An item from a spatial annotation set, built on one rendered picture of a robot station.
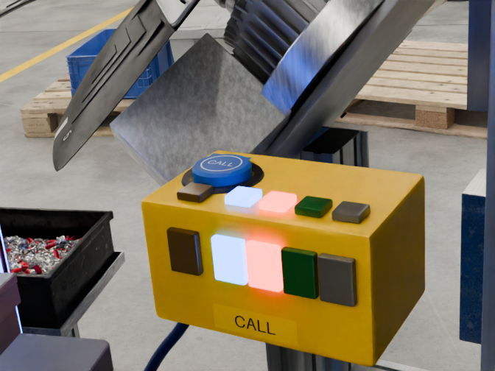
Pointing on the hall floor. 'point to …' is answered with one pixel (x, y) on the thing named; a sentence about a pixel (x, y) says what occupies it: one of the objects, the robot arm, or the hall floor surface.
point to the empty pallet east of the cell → (420, 89)
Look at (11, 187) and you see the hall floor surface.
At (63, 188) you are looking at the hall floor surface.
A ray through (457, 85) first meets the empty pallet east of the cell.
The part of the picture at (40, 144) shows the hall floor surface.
